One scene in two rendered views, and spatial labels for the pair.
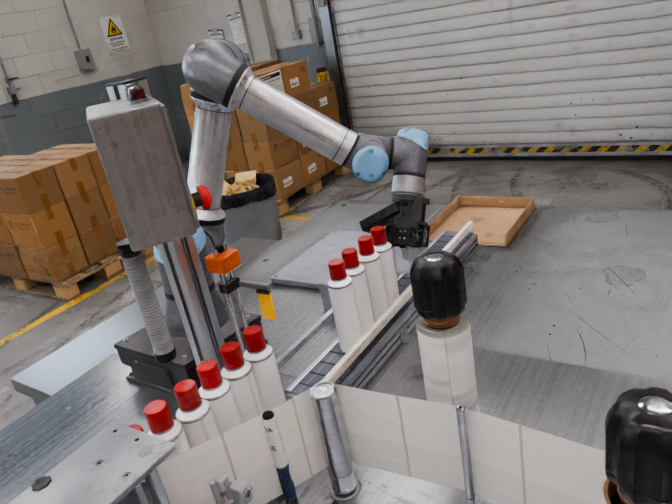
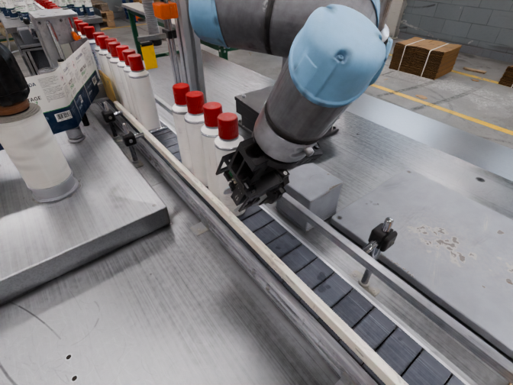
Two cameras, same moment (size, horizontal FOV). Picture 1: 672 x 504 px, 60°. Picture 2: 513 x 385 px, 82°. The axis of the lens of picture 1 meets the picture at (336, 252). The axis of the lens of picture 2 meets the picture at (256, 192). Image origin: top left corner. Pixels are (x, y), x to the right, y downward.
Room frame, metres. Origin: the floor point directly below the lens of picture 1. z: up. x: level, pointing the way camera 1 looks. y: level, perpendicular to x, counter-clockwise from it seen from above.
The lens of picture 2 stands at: (1.36, -0.51, 1.29)
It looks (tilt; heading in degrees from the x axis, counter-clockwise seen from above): 40 degrees down; 106
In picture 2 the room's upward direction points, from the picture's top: straight up
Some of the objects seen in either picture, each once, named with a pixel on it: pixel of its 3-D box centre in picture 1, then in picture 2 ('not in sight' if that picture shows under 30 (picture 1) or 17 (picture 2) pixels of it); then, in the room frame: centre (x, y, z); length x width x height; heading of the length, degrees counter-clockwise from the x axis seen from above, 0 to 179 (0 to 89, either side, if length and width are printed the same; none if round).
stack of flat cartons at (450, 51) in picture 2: not in sight; (424, 56); (2.37, 4.10, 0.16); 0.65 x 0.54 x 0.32; 147
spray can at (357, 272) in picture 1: (357, 293); (201, 142); (1.10, -0.03, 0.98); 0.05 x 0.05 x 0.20
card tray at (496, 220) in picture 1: (479, 218); not in sight; (1.70, -0.47, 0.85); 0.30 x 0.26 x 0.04; 144
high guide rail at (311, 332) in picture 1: (351, 295); (227, 154); (1.16, -0.02, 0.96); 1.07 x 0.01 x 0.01; 144
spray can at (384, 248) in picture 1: (384, 269); (230, 168); (1.19, -0.10, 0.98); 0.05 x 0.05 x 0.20
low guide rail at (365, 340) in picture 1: (384, 318); (199, 186); (1.11, -0.08, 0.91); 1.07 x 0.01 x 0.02; 144
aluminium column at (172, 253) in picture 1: (185, 273); (185, 12); (0.95, 0.27, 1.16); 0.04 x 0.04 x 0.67; 54
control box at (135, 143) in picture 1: (142, 168); not in sight; (0.86, 0.26, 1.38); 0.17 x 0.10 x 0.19; 19
